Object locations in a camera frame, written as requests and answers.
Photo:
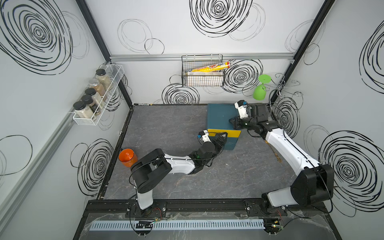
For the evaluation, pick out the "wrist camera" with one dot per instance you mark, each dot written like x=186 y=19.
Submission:
x=203 y=136
x=241 y=106

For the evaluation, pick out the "spice jar dark contents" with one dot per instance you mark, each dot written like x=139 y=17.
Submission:
x=90 y=102

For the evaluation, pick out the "spice jar brown contents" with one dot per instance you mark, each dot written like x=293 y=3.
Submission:
x=95 y=84

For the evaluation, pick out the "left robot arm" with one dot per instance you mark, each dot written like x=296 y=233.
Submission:
x=151 y=169

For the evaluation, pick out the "orange cup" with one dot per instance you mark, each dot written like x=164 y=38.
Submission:
x=128 y=157

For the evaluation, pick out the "spice jar light powder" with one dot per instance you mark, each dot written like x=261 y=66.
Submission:
x=82 y=110

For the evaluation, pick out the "spice jar tan contents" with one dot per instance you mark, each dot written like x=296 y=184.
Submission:
x=103 y=78

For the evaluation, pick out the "teal drawer cabinet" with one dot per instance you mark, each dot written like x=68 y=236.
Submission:
x=218 y=116

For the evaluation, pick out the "chrome glass holder stand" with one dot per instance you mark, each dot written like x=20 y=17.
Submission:
x=279 y=89

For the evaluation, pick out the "green plastic wine glass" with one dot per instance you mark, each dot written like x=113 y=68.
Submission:
x=260 y=91

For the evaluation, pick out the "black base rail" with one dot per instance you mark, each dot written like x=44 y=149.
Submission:
x=160 y=208

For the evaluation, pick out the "white cable duct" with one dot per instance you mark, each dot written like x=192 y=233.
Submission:
x=248 y=224

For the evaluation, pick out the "yellow snack tube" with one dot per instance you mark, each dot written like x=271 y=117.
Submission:
x=212 y=68

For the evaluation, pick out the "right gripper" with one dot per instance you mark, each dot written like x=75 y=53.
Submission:
x=235 y=123

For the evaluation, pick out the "wire wall basket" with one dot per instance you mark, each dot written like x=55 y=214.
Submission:
x=211 y=79

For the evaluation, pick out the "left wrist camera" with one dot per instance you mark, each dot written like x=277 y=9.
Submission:
x=203 y=136

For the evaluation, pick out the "white spice rack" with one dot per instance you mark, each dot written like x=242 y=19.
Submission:
x=112 y=99

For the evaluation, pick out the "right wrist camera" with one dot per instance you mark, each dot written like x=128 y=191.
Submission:
x=241 y=106

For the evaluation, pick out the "yellow top drawer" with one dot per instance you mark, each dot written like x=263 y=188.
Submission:
x=230 y=133

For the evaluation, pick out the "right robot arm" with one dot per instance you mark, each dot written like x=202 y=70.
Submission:
x=314 y=182

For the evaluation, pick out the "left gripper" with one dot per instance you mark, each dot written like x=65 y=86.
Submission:
x=218 y=146

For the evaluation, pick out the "spice jar white contents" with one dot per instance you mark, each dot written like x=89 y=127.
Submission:
x=96 y=97

